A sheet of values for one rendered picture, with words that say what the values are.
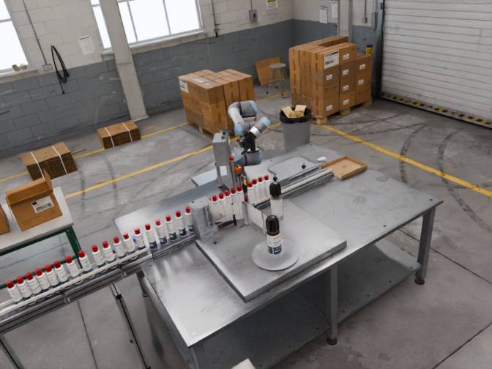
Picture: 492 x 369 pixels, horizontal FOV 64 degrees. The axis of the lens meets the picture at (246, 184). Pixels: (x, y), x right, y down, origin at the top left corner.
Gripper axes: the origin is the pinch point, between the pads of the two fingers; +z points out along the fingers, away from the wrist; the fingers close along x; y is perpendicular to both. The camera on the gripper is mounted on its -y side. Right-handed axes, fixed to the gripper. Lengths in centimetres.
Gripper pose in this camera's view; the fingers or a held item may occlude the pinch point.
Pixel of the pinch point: (236, 157)
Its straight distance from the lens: 283.8
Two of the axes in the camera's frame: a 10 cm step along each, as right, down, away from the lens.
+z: -6.7, 7.3, -1.0
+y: -5.2, -5.7, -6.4
